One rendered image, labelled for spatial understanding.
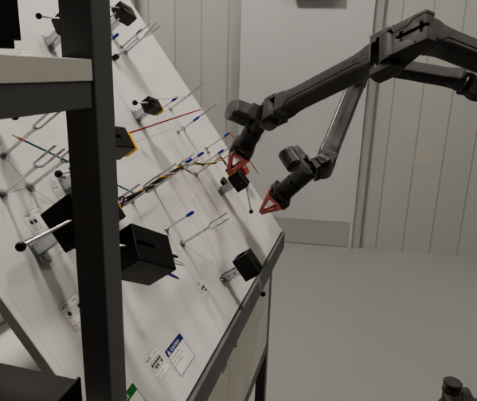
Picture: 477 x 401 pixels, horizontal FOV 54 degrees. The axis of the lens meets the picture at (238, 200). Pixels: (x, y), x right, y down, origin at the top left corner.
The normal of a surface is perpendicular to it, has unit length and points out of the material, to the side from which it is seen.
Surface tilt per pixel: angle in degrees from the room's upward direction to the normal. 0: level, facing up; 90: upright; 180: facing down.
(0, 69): 90
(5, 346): 0
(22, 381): 0
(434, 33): 58
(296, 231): 90
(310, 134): 90
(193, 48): 90
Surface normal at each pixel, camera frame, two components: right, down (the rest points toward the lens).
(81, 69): 0.96, 0.10
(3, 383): 0.03, -0.96
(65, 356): 0.79, -0.50
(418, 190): -0.15, 0.26
